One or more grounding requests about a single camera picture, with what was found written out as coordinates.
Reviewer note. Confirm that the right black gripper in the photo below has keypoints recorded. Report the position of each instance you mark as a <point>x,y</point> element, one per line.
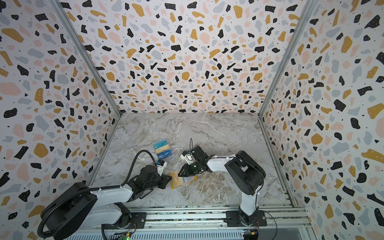
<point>188,168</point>

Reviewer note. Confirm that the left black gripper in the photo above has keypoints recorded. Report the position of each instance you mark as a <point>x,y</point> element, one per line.
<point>165,180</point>

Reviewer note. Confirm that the gold card from holder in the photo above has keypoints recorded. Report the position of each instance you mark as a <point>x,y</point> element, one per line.
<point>177,181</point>

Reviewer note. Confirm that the yellow leather card holder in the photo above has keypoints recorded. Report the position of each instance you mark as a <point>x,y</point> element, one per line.
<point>186,179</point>

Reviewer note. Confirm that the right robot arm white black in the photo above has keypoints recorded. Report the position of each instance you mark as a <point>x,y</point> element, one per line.
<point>247,174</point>

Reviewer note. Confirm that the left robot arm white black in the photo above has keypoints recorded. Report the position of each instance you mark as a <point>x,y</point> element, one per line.
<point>81,207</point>

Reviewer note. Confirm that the blue VIP card in stand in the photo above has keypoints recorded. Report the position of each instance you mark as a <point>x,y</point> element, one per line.
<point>164,154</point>

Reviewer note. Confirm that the gold card in stand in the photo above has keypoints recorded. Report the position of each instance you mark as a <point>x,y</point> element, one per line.
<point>162,149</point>

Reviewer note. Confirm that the teal VIP card in stand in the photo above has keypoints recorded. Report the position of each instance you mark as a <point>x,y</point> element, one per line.
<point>160,144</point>

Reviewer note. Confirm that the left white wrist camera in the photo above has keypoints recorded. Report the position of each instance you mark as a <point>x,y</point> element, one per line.
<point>161,166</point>

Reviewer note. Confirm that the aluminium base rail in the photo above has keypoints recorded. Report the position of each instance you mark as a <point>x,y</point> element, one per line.
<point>216,218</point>

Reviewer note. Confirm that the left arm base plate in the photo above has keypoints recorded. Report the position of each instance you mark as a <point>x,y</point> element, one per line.
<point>129,222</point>

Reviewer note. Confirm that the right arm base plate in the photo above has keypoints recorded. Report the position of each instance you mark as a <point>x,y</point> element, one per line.
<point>240,218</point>

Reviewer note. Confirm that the white perforated cable duct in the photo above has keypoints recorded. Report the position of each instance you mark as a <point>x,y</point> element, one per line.
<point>166,235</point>

